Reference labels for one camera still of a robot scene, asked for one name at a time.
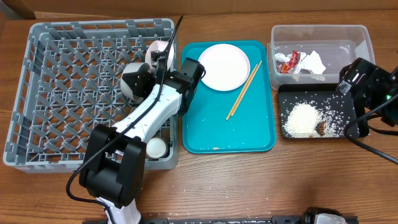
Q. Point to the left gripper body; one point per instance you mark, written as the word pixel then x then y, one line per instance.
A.
pixel 137 80

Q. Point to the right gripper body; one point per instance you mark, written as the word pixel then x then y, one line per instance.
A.
pixel 375 91

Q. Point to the grey bowl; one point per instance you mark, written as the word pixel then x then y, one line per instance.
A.
pixel 133 67

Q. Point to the large white plate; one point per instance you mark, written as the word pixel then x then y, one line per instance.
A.
pixel 227 67

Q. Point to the wooden chopstick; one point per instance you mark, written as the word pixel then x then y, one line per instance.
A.
pixel 244 90

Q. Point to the white napkin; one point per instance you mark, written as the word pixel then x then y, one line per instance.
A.
pixel 309 62

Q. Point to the brown food scrap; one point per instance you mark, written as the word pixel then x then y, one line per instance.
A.
pixel 321 128

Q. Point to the white rice pile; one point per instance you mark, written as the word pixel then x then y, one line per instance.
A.
pixel 303 119

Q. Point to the red snack wrapper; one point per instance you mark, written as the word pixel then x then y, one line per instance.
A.
pixel 288 63

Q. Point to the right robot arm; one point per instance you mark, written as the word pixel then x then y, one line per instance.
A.
pixel 387 110

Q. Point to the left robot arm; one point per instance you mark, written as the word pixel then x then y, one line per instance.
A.
pixel 113 166

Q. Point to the black waste tray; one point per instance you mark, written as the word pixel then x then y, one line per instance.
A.
pixel 320 109

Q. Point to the grey plastic dish rack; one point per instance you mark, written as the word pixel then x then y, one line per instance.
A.
pixel 69 83

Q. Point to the clear plastic bin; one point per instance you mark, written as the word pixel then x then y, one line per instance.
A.
pixel 336 46

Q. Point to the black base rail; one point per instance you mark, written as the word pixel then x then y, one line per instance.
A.
pixel 304 219

